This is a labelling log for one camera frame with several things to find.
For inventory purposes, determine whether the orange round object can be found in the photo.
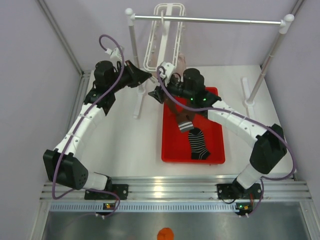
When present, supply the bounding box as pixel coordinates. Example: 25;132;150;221
157;227;175;240

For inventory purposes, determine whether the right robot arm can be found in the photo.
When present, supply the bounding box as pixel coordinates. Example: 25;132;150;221
149;63;289;199

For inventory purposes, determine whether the black striped sock lower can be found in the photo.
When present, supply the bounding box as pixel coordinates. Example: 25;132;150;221
188;127;211;160

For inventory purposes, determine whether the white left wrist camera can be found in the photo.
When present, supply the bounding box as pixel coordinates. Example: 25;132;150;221
104;46;124;64

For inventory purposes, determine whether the white rack base foot left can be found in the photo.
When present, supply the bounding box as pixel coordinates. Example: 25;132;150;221
133;84;146;119

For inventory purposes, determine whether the aluminium mounting rail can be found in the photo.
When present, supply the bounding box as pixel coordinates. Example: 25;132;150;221
39;174;313;201

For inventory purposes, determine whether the brown sock striped cuff long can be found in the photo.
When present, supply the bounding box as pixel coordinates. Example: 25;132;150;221
164;98;195;133

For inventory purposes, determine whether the red plastic tray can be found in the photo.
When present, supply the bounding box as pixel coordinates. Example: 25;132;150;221
161;102;226;165

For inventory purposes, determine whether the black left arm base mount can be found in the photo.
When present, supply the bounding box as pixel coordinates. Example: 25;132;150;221
84;184;129;200

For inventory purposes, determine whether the white clip sock hanger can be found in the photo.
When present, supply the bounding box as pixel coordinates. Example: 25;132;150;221
143;3;186;72

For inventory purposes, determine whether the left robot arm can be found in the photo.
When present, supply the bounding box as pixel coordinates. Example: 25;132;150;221
43;60;152;199

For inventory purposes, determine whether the pale pink sock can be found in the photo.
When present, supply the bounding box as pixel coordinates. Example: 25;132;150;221
175;53;187;76

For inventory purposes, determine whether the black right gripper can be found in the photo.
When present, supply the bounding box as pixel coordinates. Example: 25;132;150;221
149;74;195;104

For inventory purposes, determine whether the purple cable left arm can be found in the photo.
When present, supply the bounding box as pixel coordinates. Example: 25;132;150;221
51;34;126;200

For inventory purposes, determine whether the white drying rack frame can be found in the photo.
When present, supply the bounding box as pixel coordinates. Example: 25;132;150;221
124;8;296;107

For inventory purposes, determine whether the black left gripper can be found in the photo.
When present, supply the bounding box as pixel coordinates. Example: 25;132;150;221
108;59;151;93

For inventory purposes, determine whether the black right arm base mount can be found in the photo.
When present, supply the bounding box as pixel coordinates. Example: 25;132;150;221
216;183;263;203

